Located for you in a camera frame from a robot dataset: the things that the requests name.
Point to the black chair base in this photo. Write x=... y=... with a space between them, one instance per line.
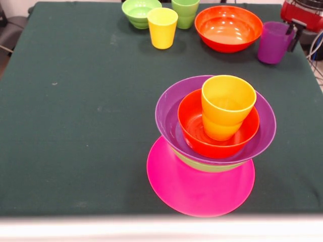
x=309 y=37

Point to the small red-orange plastic bowl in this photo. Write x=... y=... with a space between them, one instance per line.
x=191 y=136

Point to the green plastic cup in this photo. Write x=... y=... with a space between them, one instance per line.
x=188 y=15

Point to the purple plastic bowl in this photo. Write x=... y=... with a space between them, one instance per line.
x=166 y=121

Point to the pink plastic bowl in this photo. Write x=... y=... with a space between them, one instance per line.
x=202 y=191

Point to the small green plastic bowl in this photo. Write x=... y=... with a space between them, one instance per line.
x=140 y=12

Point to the orange plastic cup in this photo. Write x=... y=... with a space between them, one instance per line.
x=224 y=111

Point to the yellow plastic cup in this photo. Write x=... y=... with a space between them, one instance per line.
x=162 y=30

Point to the purple plastic cup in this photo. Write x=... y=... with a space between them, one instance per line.
x=271 y=45

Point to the large green plastic bowl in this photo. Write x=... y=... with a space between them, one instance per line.
x=207 y=167

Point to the grey office chair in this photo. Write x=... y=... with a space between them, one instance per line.
x=12 y=30

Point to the dark green tablecloth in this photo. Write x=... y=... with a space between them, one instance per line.
x=75 y=164

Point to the large red-orange plastic bowl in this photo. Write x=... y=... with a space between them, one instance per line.
x=228 y=30

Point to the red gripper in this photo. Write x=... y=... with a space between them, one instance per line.
x=310 y=20

